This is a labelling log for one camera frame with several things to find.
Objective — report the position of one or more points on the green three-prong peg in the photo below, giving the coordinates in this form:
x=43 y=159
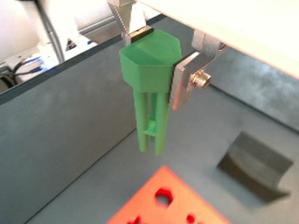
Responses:
x=147 y=66

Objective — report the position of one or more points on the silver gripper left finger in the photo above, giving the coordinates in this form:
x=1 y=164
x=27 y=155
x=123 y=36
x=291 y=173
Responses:
x=131 y=19

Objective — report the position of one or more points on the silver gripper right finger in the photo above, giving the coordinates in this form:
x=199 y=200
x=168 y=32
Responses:
x=190 y=75

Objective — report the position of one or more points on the red peg board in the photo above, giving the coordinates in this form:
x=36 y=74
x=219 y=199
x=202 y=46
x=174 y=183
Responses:
x=166 y=201

